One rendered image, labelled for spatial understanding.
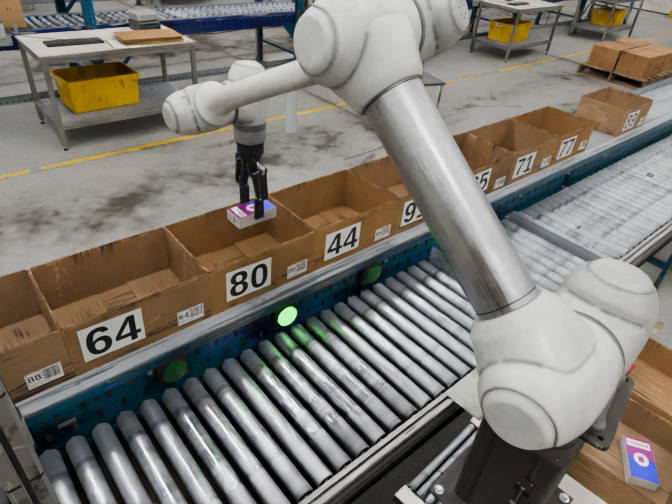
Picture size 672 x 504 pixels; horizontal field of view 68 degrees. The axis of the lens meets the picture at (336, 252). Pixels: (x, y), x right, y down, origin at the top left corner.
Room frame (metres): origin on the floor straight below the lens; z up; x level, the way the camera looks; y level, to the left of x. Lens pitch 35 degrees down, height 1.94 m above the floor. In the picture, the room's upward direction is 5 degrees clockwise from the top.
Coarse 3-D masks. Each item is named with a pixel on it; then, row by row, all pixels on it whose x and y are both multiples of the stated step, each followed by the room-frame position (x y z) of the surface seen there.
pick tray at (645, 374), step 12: (648, 348) 1.20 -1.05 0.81; (660, 348) 1.18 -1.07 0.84; (636, 360) 1.20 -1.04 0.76; (648, 360) 1.19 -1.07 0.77; (660, 360) 1.17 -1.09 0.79; (636, 372) 1.14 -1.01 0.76; (648, 372) 1.15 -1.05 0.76; (660, 372) 1.15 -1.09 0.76; (636, 384) 1.09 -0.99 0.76; (648, 384) 1.09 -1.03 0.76; (660, 384) 1.10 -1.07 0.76; (636, 396) 0.97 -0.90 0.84; (648, 396) 1.04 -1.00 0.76; (660, 396) 1.05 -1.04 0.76; (648, 408) 0.94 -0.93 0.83; (660, 408) 0.93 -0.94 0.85
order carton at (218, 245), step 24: (216, 216) 1.43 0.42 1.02; (288, 216) 1.47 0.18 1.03; (192, 240) 1.36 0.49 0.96; (216, 240) 1.42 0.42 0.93; (240, 240) 1.49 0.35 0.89; (264, 240) 1.51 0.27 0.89; (288, 240) 1.46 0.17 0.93; (312, 240) 1.35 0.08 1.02; (216, 264) 1.33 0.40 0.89; (240, 264) 1.16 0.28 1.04; (288, 264) 1.28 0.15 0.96; (312, 264) 1.35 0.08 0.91; (216, 288) 1.10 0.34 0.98; (264, 288) 1.22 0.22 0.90; (216, 312) 1.10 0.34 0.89
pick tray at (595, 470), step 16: (624, 416) 0.94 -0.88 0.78; (640, 416) 0.92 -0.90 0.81; (656, 416) 0.90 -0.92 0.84; (624, 432) 0.90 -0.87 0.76; (640, 432) 0.90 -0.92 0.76; (656, 432) 0.89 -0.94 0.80; (592, 448) 0.84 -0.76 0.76; (656, 448) 0.86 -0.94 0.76; (576, 464) 0.76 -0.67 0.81; (592, 464) 0.74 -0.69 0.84; (608, 464) 0.79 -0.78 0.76; (656, 464) 0.81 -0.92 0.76; (576, 480) 0.74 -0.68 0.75; (592, 480) 0.72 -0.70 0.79; (608, 480) 0.71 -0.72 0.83; (624, 480) 0.75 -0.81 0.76; (608, 496) 0.69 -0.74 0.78; (624, 496) 0.68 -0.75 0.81; (640, 496) 0.66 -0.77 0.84; (656, 496) 0.72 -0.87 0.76
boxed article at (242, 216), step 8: (264, 200) 1.33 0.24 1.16; (232, 208) 1.27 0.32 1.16; (240, 208) 1.27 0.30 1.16; (248, 208) 1.28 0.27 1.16; (264, 208) 1.29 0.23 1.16; (272, 208) 1.29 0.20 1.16; (232, 216) 1.24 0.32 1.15; (240, 216) 1.23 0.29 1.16; (248, 216) 1.24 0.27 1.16; (264, 216) 1.27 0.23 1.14; (272, 216) 1.29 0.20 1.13; (240, 224) 1.22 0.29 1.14; (248, 224) 1.24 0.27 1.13
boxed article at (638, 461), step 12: (624, 444) 0.84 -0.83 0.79; (636, 444) 0.84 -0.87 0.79; (648, 444) 0.85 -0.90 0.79; (624, 456) 0.81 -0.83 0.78; (636, 456) 0.81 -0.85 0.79; (648, 456) 0.81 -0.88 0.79; (624, 468) 0.78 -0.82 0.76; (636, 468) 0.77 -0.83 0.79; (648, 468) 0.77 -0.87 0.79; (636, 480) 0.74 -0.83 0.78; (648, 480) 0.74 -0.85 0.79
